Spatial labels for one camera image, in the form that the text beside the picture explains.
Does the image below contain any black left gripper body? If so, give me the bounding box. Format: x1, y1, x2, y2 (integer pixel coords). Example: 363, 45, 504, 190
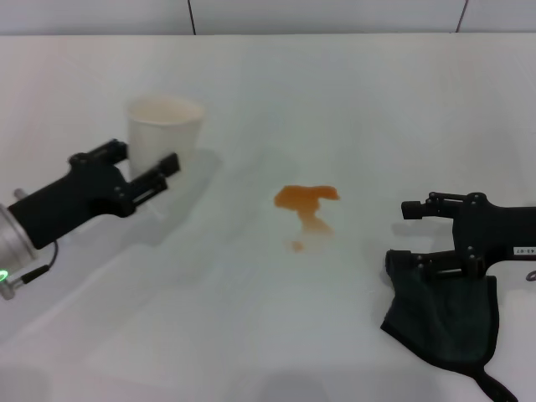
8, 151, 136, 250

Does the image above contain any brown water stain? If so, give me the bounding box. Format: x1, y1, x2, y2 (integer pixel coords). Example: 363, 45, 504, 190
274, 184, 341, 253

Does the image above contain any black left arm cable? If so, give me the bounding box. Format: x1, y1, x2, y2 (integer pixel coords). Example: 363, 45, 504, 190
18, 241, 60, 284

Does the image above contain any white paper cup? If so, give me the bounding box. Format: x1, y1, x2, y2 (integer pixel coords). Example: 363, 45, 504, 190
126, 95, 206, 180

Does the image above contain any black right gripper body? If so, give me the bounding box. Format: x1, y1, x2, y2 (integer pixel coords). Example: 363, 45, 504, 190
454, 191, 536, 278

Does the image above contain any dark blue rag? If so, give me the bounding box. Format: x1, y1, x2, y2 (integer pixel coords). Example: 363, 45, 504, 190
379, 250, 517, 402

